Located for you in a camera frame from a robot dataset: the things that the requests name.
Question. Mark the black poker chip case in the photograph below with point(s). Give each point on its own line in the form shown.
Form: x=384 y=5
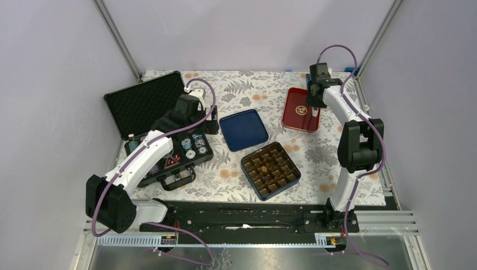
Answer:
x=146 y=105

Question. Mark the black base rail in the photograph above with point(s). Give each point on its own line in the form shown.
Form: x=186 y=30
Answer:
x=253 y=223

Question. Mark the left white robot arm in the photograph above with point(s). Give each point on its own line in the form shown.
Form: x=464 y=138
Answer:
x=108 y=198

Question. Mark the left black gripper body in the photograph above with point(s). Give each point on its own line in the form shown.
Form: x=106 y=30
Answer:
x=207 y=127

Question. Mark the blue corner bracket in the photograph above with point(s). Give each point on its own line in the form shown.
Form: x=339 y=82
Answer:
x=352 y=70

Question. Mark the blue chocolate tin box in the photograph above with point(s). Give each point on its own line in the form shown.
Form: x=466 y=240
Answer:
x=277 y=179

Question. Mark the red triangle card box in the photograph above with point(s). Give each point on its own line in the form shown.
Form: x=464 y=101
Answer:
x=172 y=161

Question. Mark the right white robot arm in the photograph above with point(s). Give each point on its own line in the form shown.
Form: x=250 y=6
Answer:
x=360 y=147

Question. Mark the red square tray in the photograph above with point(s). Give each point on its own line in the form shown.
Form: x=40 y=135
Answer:
x=296 y=114

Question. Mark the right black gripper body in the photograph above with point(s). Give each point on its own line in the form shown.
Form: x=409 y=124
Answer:
x=314 y=101

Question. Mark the blue tin lid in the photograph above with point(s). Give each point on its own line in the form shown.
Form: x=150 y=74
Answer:
x=243 y=130

